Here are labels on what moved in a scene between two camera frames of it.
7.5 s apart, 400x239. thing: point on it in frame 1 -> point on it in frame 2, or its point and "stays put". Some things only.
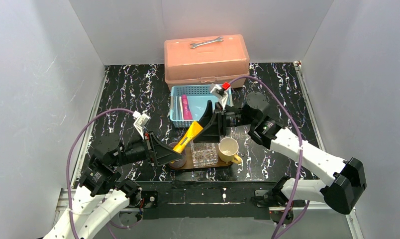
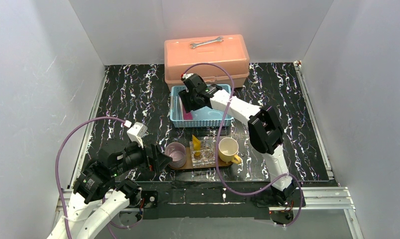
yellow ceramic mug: [228, 149] stays put
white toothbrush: [181, 107] stays put
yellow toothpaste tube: [194, 129] -> [196, 146]
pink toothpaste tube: [187, 113] stays put
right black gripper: [219, 120] -> [189, 97]
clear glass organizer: [204, 154] stays put
